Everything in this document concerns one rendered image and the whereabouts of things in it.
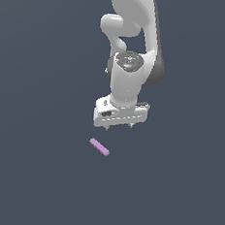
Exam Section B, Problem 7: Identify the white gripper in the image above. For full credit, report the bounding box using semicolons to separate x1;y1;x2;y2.
91;95;151;136

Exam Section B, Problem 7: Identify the purple rectangular block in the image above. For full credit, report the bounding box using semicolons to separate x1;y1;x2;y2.
87;137;112;158

